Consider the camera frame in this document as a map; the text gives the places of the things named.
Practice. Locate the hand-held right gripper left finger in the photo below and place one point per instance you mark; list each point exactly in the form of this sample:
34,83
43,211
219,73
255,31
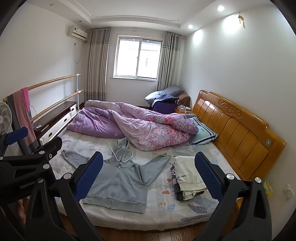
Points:
92,176

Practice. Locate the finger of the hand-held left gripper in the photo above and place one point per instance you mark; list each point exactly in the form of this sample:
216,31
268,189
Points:
16,135
48,146

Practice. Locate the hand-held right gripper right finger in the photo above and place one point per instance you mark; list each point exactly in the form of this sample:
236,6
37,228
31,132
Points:
207,176

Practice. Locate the grey knit sweater sleeve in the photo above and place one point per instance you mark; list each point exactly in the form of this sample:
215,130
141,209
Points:
124,180

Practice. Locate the grey pink striped towel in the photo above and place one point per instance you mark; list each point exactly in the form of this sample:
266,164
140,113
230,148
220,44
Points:
22,118

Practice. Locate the white folded garment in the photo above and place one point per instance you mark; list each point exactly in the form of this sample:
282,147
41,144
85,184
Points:
188,173

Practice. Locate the white standing fan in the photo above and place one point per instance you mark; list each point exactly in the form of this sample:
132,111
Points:
5,118

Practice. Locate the white remote control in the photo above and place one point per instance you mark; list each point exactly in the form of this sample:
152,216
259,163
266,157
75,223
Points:
38,126

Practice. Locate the dark wood white cabinet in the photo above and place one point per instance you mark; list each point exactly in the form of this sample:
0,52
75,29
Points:
57,115

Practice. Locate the grey printed folded garment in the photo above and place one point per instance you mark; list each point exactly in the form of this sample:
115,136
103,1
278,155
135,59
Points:
174,173

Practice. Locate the dark grey folded garment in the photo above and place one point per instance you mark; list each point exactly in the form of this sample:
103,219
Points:
179,195

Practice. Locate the bright pink cloth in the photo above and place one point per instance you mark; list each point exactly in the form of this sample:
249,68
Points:
26,99

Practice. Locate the striped light blue pillow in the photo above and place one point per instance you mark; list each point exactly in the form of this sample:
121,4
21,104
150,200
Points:
203,133

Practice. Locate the wooden bed headboard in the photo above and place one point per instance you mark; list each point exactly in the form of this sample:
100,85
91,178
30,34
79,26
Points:
238,136

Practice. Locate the yellow packet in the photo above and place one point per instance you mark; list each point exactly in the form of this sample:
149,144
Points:
268,188

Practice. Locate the wooden nightstand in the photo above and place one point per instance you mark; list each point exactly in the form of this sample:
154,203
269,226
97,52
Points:
181,111

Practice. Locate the purple floral quilt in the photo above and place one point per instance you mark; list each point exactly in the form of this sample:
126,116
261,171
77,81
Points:
138,122

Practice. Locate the brown chair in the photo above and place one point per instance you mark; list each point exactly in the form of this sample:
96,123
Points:
185,99

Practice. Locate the dark purple cloth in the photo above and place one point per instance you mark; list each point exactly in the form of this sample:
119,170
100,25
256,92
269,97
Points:
163,106

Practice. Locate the grey striped curtain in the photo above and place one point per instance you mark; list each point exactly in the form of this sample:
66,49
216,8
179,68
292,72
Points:
167,62
97,67

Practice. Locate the blue grey pillow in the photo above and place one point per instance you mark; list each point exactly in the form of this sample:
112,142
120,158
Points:
161,92

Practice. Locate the white air conditioner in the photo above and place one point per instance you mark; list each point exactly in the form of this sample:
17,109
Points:
77,33

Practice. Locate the white framed window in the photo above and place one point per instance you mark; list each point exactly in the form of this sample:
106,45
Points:
137,58

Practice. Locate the round ceiling light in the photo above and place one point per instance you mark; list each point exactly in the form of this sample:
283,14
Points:
190,26
220,8

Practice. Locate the wooden barre rail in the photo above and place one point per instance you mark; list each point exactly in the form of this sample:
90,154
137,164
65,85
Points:
57,103
50,81

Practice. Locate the white barre post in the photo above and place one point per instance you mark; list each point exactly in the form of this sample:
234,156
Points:
77,92

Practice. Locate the white wall socket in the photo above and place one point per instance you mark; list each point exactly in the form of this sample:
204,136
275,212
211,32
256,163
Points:
287,191

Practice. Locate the gold wall ornament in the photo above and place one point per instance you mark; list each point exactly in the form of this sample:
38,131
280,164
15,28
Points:
240,19

